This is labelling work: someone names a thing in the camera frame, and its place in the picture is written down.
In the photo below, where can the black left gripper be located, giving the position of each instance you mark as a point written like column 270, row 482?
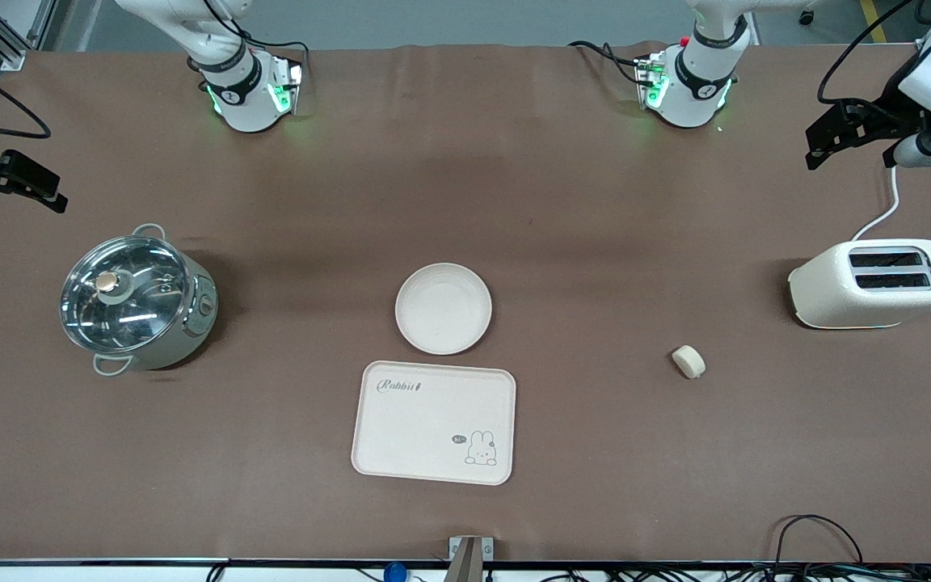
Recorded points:
column 892, row 111

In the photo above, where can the blue round knob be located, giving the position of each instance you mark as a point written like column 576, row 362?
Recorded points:
column 394, row 573

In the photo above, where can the cream two-slot toaster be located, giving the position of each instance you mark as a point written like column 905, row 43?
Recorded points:
column 874, row 287

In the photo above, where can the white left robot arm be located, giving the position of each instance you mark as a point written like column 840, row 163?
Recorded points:
column 692, row 89

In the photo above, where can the steel cooking pot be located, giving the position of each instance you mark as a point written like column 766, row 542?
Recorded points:
column 197, row 323

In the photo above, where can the grey metal table bracket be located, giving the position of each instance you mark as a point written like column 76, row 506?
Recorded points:
column 469, row 558

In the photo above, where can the cream rabbit print tray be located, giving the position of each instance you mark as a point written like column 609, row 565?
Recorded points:
column 433, row 424

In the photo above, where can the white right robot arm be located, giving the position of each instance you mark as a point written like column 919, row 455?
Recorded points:
column 243, row 89

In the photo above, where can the small cream bun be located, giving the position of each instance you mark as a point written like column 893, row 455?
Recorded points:
column 688, row 361

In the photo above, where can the glass pot lid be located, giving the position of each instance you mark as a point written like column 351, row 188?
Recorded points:
column 122, row 295

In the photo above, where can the round cream plate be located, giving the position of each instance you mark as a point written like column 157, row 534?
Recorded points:
column 443, row 309

